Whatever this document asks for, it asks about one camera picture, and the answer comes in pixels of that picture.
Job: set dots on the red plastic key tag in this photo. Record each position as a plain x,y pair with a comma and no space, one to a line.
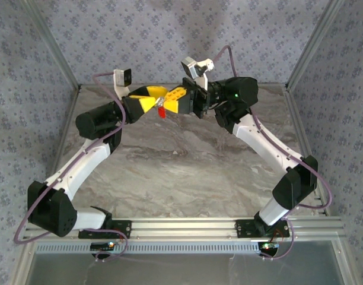
162,112

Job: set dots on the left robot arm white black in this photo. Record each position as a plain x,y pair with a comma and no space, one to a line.
89,218

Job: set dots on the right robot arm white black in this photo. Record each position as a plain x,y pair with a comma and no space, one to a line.
255,142

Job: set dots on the small left circuit board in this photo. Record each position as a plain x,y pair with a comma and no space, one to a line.
100,245

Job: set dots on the small circuit board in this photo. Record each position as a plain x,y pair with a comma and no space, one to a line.
269,246
100,245

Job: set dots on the small right circuit board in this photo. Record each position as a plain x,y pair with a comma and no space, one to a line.
269,246

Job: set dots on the grey metal sheet panel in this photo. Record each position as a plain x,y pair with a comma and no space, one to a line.
184,270

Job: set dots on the aluminium left side rail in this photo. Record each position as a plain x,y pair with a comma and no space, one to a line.
68,118

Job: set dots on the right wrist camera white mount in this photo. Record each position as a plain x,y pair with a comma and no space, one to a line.
189,66

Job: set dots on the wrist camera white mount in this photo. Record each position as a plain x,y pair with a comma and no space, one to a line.
189,66
120,78

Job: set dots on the aluminium back edge rail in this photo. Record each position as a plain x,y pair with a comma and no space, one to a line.
273,85

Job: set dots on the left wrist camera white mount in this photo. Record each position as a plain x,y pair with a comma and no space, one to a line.
120,78

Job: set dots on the aluminium right side rail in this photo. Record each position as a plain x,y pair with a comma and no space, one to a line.
298,118

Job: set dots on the aluminium right corner post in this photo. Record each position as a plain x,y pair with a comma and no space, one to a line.
309,50

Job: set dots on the aluminium corner post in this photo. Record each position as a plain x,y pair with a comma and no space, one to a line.
309,50
58,50

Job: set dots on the aluminium left corner post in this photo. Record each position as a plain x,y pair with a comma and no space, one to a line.
58,50

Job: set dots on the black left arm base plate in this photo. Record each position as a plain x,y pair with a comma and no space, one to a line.
124,224

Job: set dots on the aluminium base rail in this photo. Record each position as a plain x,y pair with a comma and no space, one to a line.
184,228

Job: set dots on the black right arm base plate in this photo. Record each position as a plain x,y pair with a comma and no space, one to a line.
243,230

